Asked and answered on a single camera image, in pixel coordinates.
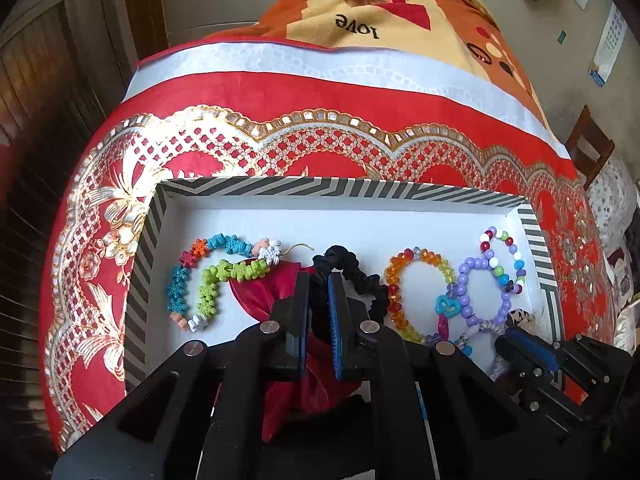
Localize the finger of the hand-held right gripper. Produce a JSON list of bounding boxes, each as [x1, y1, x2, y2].
[[494, 337, 557, 397], [505, 329, 564, 372]]

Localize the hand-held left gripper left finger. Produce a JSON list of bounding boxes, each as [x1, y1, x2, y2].
[[52, 270, 313, 480]]

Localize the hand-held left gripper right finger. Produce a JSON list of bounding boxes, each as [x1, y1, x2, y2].
[[325, 271, 576, 480]]

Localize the leopard print scrunchie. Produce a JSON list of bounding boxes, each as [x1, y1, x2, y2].
[[507, 309, 537, 335]]

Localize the red velvet bow scrunchie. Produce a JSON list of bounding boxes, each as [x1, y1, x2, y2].
[[227, 262, 366, 443]]

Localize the black scrunchie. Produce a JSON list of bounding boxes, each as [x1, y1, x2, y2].
[[311, 245, 391, 326]]

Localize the orange crystal bead bracelet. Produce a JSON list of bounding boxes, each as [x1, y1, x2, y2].
[[384, 246, 457, 345]]

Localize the green flower bead bracelet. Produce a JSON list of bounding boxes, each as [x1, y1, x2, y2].
[[197, 257, 272, 322]]

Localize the blue heart charm bracelet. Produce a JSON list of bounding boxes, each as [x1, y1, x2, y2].
[[432, 282, 461, 341]]

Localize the striped cardboard box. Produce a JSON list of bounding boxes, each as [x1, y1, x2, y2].
[[122, 176, 563, 396]]

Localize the multicolour round bead bracelet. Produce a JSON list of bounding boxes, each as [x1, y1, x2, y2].
[[479, 226, 528, 295]]

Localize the purple bead bracelet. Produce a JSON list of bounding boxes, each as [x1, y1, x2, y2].
[[457, 256, 515, 330]]

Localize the teal flower bead bracelet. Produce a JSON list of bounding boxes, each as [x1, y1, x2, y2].
[[167, 232, 285, 333]]

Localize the white lace cushion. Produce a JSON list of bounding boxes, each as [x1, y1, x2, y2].
[[587, 155, 640, 261]]

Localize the wooden chair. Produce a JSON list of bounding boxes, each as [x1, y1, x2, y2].
[[565, 105, 616, 191]]

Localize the red floral tablecloth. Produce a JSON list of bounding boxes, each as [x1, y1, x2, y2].
[[37, 42, 608, 456]]

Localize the printed orange blanket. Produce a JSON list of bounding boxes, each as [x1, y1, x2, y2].
[[200, 0, 556, 126]]

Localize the brown wooden door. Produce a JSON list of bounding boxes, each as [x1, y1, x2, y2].
[[0, 0, 171, 271]]

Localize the wall calendar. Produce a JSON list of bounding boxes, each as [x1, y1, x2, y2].
[[589, 2, 628, 86]]

